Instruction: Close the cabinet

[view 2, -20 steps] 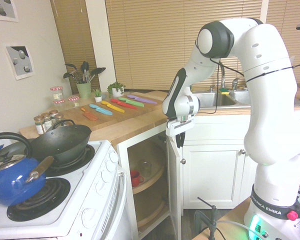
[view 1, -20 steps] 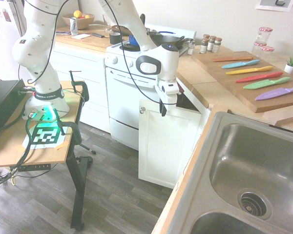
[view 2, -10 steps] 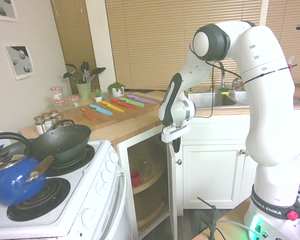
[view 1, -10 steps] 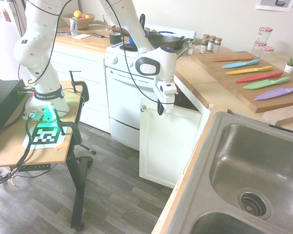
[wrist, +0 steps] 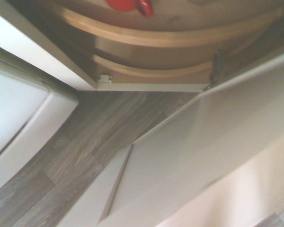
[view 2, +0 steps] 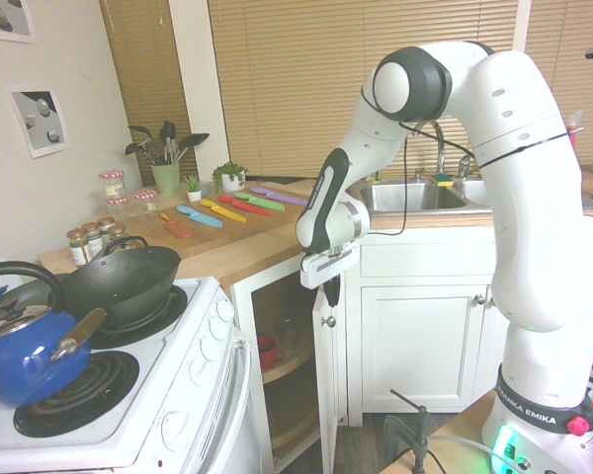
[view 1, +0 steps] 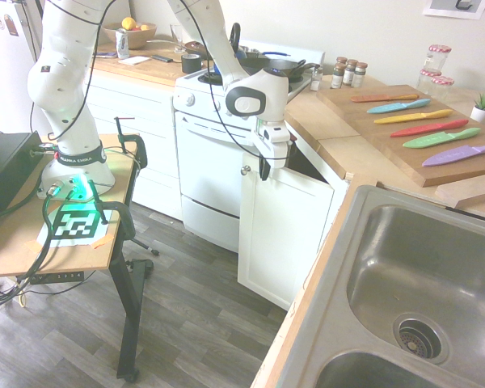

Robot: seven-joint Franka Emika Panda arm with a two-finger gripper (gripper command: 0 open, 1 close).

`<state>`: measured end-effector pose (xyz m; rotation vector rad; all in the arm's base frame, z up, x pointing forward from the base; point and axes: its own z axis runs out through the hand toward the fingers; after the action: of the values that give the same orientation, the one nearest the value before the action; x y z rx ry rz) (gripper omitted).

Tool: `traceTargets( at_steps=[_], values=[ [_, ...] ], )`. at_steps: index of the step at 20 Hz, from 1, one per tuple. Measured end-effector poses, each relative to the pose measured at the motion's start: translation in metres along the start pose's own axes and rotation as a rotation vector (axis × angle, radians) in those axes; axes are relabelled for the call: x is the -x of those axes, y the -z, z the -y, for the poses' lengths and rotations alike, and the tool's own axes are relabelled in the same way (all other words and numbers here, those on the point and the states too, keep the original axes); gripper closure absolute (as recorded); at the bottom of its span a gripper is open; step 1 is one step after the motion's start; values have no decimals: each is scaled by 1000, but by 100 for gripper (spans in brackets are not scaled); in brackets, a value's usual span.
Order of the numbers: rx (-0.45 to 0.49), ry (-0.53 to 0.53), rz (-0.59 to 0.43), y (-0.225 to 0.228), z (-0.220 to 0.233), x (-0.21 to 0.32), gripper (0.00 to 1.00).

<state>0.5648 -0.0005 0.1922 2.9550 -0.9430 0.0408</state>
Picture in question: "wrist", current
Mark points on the white cabinet door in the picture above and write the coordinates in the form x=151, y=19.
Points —
x=203, y=153

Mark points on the wooden lazy susan shelves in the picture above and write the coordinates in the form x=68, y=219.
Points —
x=156, y=47

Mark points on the white kitchen stove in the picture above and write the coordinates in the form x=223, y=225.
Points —
x=19, y=113

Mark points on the white corner cabinet frame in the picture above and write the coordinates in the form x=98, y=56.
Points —
x=38, y=47

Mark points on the white magnetic door catch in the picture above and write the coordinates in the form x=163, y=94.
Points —
x=105, y=78

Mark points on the metal door hinge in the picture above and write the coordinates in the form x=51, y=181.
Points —
x=216, y=68

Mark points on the red mug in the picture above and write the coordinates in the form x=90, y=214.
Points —
x=130, y=6

